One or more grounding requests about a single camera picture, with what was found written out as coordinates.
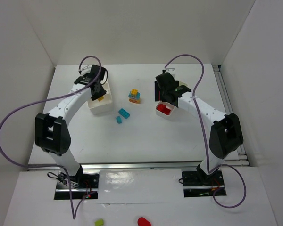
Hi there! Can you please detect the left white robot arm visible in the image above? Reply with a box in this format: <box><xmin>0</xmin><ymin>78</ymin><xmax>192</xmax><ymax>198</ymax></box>
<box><xmin>35</xmin><ymin>65</ymin><xmax>108</xmax><ymax>184</ymax></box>

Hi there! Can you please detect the red object at edge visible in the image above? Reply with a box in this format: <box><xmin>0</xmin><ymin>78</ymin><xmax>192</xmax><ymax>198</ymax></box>
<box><xmin>137</xmin><ymin>217</ymin><xmax>151</xmax><ymax>226</ymax></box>

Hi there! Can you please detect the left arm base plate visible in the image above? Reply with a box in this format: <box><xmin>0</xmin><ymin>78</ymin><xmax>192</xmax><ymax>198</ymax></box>
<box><xmin>47</xmin><ymin>172</ymin><xmax>100</xmax><ymax>200</ymax></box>

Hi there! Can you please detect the multicolour lego tower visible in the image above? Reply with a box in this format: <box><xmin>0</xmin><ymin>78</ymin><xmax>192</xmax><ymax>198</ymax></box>
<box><xmin>128</xmin><ymin>89</ymin><xmax>140</xmax><ymax>104</ymax></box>

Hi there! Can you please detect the red sloped lego brick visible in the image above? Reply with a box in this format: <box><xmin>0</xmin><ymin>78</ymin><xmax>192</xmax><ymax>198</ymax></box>
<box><xmin>156</xmin><ymin>104</ymin><xmax>165</xmax><ymax>112</ymax></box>

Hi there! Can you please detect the aluminium rail right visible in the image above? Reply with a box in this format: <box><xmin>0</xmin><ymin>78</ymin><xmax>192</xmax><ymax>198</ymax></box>
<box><xmin>210</xmin><ymin>65</ymin><xmax>249</xmax><ymax>166</ymax></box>

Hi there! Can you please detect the white divided container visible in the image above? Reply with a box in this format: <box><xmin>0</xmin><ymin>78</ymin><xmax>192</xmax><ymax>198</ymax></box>
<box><xmin>155</xmin><ymin>101</ymin><xmax>175</xmax><ymax>120</ymax></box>
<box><xmin>87</xmin><ymin>81</ymin><xmax>113</xmax><ymax>115</ymax></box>

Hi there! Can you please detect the small teal lego brick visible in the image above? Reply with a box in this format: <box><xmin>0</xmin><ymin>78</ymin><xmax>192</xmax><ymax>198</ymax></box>
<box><xmin>116</xmin><ymin>116</ymin><xmax>122</xmax><ymax>124</ymax></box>

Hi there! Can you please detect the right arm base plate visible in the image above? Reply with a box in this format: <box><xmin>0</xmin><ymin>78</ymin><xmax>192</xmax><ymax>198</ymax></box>
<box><xmin>178</xmin><ymin>170</ymin><xmax>226</xmax><ymax>198</ymax></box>

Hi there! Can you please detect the long teal lego brick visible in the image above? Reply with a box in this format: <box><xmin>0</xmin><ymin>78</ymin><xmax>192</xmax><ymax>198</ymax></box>
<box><xmin>118</xmin><ymin>108</ymin><xmax>130</xmax><ymax>119</ymax></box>

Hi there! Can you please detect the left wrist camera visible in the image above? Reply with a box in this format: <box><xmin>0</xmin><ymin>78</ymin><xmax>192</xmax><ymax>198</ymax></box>
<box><xmin>78</xmin><ymin>65</ymin><xmax>91</xmax><ymax>74</ymax></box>

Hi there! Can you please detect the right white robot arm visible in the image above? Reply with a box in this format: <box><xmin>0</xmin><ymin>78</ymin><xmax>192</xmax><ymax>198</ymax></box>
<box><xmin>155</xmin><ymin>69</ymin><xmax>243</xmax><ymax>181</ymax></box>

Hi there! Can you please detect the aluminium rail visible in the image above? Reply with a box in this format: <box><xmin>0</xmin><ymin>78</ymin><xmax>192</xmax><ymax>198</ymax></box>
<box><xmin>27</xmin><ymin>160</ymin><xmax>250</xmax><ymax>171</ymax></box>
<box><xmin>210</xmin><ymin>65</ymin><xmax>249</xmax><ymax>166</ymax></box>

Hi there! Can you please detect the red curved lego brick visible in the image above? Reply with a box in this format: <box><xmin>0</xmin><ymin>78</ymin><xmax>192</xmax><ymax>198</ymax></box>
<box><xmin>161</xmin><ymin>106</ymin><xmax>172</xmax><ymax>115</ymax></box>

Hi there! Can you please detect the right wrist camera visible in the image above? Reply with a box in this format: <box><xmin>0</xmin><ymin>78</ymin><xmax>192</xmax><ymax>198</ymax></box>
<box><xmin>165</xmin><ymin>67</ymin><xmax>176</xmax><ymax>77</ymax></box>

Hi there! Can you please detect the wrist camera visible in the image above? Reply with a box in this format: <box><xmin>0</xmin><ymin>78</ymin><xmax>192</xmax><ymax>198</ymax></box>
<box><xmin>78</xmin><ymin>65</ymin><xmax>91</xmax><ymax>74</ymax></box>
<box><xmin>165</xmin><ymin>67</ymin><xmax>176</xmax><ymax>77</ymax></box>

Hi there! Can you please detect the aluminium rail front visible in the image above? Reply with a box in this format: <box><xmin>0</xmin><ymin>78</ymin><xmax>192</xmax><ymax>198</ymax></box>
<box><xmin>27</xmin><ymin>160</ymin><xmax>250</xmax><ymax>171</ymax></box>

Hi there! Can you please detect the green lego outside workspace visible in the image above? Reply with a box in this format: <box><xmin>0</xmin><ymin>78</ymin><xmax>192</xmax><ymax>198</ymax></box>
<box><xmin>94</xmin><ymin>219</ymin><xmax>104</xmax><ymax>226</ymax></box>

